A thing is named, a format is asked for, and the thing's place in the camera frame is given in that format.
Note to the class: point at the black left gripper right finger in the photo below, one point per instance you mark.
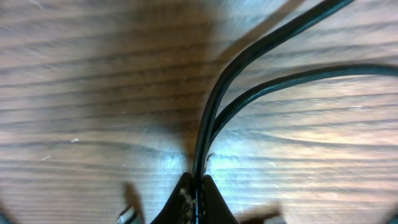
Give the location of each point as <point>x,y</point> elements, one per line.
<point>213,208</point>

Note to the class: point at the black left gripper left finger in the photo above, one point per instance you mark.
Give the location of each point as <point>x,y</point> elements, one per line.
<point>179,207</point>

